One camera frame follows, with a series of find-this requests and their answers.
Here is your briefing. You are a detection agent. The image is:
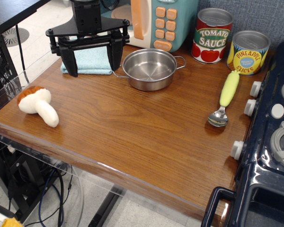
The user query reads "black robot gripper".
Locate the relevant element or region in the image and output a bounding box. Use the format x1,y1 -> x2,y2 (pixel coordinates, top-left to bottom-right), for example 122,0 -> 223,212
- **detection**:
46,0 -> 130,77

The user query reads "small stainless steel pot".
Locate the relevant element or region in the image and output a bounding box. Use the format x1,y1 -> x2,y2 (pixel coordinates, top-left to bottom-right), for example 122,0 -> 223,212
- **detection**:
113,49 -> 187,91

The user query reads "light blue folded towel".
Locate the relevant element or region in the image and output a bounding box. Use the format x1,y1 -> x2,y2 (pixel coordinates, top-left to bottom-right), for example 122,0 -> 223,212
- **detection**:
74,46 -> 113,75

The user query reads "plush mushroom toy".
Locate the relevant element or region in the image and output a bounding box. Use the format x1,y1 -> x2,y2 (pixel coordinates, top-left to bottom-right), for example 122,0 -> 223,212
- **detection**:
17,86 -> 59,128

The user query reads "round floor vent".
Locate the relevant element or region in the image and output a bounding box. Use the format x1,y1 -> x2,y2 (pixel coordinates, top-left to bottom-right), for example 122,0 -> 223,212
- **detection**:
2,27 -> 29,47

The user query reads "teal toy microwave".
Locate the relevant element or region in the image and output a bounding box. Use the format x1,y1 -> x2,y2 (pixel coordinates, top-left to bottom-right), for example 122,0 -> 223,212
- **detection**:
101,0 -> 199,52

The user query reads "black desk at left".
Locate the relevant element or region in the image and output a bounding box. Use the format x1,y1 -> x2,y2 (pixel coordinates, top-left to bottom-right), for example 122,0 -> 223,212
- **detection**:
0,0 -> 49,35

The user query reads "tomato sauce can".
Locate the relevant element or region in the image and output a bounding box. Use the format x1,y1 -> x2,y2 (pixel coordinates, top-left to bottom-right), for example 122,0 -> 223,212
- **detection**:
191,8 -> 234,63

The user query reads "pineapple slices can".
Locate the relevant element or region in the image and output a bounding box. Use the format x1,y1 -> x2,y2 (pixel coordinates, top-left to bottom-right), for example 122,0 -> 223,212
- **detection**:
227,30 -> 271,75

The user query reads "dark blue toy stove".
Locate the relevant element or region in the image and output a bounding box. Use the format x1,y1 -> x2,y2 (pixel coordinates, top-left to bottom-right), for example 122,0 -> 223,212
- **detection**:
202,41 -> 284,227

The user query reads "spoon with yellow handle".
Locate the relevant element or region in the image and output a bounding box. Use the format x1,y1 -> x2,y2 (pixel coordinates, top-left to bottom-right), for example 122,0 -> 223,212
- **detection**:
208,70 -> 241,127

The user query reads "blue floor cable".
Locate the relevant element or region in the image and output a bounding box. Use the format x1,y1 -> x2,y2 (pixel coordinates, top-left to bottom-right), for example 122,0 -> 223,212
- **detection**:
38,169 -> 64,227

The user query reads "black floor cable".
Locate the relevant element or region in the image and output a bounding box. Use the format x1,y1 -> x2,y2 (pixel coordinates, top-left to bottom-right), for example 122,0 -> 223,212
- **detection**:
23,165 -> 73,227

